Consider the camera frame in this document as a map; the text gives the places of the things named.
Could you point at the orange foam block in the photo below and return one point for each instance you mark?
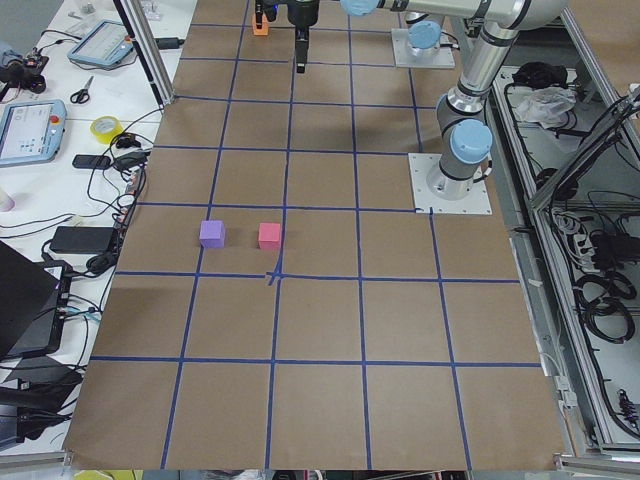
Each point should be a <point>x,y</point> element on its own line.
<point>261,32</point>

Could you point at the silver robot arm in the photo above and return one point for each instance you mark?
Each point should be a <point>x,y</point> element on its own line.
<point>363,8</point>
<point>466,139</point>

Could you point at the far teach pendant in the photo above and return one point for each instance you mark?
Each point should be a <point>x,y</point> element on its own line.
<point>105,46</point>

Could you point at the teach pendant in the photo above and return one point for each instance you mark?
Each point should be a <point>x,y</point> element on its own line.
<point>31,132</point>
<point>105,46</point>

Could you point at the yellow tape roll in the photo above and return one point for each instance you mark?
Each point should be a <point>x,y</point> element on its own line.
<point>106,128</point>

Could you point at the pink foam block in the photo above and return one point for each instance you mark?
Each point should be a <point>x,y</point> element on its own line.
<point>269,236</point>

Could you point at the purple foam block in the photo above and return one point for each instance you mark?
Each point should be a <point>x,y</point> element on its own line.
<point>212,234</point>

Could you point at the black phone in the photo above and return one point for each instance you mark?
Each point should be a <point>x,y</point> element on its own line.
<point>91,162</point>

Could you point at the crumpled white cloth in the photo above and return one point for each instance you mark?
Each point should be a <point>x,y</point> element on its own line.
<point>549,106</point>

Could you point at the near teach pendant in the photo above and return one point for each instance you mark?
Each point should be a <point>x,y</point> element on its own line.
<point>31,132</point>

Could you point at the black power adapter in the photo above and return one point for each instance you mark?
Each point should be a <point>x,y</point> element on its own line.
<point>82,240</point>

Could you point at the black laptop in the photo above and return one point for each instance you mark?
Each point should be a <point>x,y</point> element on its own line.
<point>33,296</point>

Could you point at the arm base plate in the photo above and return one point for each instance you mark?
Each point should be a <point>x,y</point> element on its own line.
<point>435,193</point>
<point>406,55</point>

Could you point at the aluminium frame post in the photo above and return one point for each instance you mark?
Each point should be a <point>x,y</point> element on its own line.
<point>135,22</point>

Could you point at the black handled scissors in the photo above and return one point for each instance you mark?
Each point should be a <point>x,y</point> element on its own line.
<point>82,95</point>

